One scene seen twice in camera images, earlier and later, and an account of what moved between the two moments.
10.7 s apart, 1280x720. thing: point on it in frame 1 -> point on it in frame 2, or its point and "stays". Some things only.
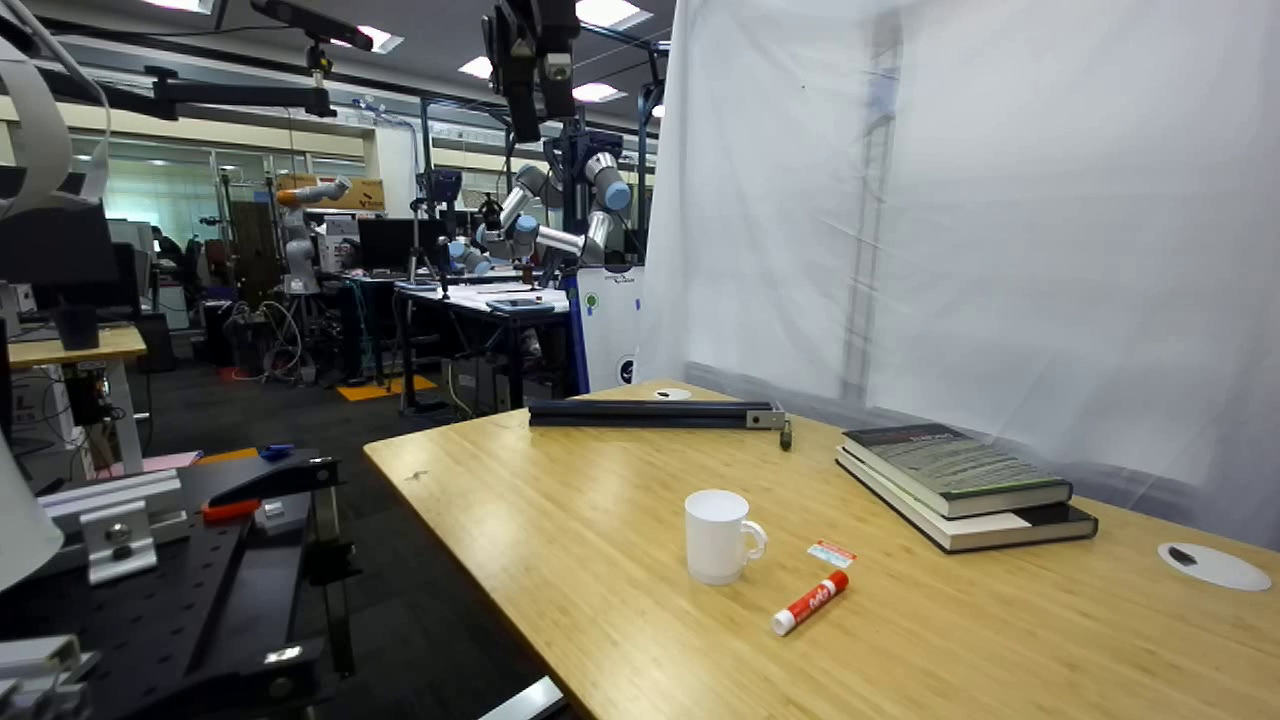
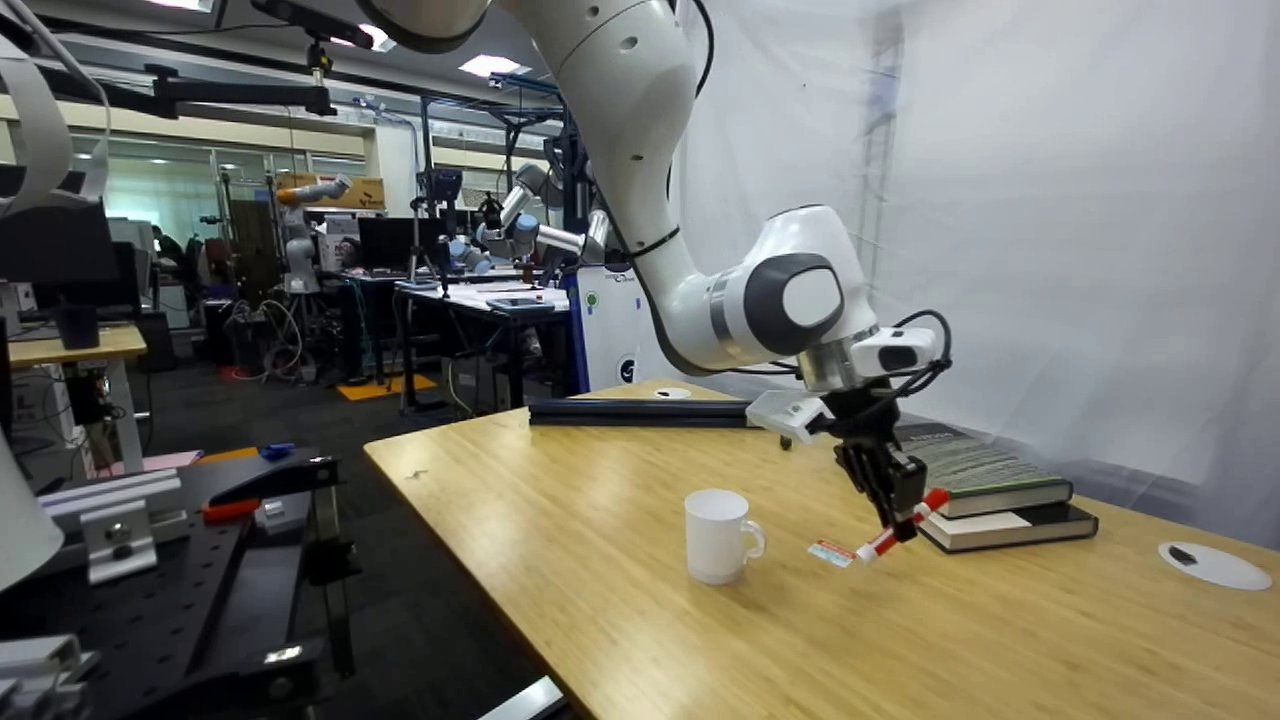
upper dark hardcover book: x=950 y=471 stays
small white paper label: x=831 y=553 stays
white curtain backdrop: x=1039 y=220 stays
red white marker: x=825 y=591 -> x=925 y=504
